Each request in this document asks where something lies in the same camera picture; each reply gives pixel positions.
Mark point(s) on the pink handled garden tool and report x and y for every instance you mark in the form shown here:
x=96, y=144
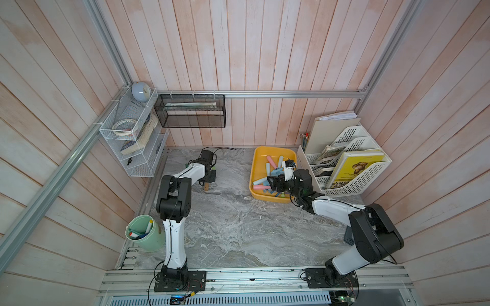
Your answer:
x=271, y=162

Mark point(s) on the yellow storage box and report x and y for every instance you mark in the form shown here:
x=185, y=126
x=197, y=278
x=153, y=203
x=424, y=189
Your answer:
x=266, y=161

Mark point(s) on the papers in mesh basket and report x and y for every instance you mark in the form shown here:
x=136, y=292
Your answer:
x=190, y=106

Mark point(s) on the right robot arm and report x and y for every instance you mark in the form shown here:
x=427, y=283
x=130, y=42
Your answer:
x=375, y=237

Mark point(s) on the bundle of pencils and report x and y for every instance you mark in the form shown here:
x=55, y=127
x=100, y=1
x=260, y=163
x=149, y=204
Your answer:
x=304, y=140

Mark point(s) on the roll of white tape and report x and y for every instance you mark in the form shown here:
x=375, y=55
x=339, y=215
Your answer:
x=124, y=127

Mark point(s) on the light blue hand rake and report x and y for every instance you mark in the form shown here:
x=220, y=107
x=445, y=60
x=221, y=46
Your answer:
x=279, y=169

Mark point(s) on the white wire wall shelf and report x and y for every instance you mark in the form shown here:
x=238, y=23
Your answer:
x=140, y=163

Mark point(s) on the green cup with pens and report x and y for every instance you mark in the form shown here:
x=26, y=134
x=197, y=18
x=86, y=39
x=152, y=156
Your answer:
x=146, y=233

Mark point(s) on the aluminium front rail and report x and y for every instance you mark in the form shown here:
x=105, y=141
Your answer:
x=118, y=283

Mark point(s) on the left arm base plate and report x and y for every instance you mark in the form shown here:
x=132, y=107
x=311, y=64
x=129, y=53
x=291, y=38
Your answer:
x=172, y=280

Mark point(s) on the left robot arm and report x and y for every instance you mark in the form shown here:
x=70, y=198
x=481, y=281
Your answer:
x=174, y=205

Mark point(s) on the yellow picture book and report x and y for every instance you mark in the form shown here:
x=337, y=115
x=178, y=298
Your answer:
x=351, y=164

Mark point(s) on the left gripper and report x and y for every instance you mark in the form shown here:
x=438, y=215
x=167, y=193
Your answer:
x=212, y=178

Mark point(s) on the beige folder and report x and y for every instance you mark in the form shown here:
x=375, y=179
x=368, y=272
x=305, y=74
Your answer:
x=325, y=132

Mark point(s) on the black mesh wall basket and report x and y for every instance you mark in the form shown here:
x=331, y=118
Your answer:
x=210, y=118

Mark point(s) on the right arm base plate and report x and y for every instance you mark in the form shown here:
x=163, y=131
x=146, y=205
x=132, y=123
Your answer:
x=329, y=278

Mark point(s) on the white desktop file organizer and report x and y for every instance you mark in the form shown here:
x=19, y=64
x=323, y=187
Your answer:
x=321, y=165

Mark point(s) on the old book on shelf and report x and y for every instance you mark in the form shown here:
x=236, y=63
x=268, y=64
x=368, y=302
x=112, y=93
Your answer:
x=142, y=140

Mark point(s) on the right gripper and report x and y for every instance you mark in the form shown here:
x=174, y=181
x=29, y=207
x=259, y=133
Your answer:
x=277, y=180

